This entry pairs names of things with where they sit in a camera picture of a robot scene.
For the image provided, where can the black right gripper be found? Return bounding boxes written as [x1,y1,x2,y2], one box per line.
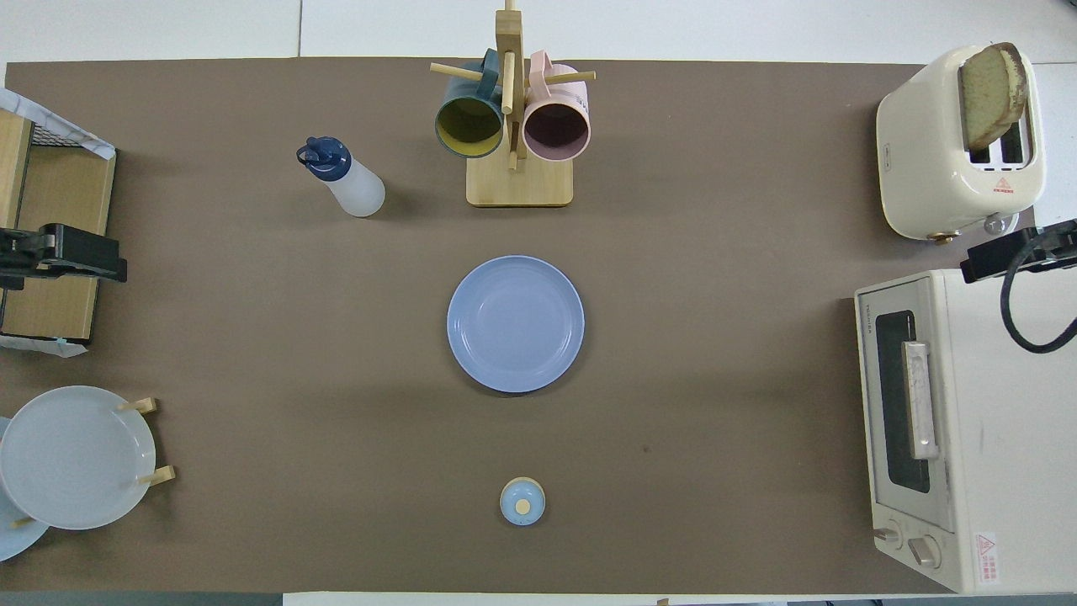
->
[962,221,1077,284]

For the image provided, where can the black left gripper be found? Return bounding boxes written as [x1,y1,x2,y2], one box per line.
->
[0,224,128,291]

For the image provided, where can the toasted bread slice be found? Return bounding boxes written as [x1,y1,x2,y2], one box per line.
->
[961,42,1029,152]

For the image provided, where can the translucent squeeze bottle blue cap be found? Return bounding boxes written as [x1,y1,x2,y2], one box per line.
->
[295,136,386,218]

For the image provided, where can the wooden plate rack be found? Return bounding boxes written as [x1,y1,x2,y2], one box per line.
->
[10,397,177,529]

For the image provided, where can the grey-blue plate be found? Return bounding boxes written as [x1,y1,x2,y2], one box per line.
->
[0,385,157,531]

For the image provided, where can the light blue plate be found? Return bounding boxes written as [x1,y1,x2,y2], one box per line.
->
[0,417,50,562]

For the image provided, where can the blue round plate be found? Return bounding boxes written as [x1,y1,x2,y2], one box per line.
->
[447,255,585,394]

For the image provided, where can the cream two-slot toaster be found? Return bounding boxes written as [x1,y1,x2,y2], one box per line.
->
[875,45,1047,245]

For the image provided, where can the white grid-pattern cloth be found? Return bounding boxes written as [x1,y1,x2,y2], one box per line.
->
[0,87,116,359]

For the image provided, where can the white toaster oven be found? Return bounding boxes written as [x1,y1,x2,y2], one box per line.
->
[854,269,1077,594]

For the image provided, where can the brown table mat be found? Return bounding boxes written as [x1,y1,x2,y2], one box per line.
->
[0,57,1036,594]

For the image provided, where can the dark teal mug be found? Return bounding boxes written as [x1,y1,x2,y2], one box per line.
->
[434,48,506,159]

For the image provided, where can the wooden mug tree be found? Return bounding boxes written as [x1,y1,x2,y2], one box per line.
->
[430,0,597,208]

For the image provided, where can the pink ribbed mug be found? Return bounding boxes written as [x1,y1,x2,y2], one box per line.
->
[522,50,592,163]

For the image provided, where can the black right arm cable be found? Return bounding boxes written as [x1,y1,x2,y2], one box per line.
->
[1000,240,1077,354]

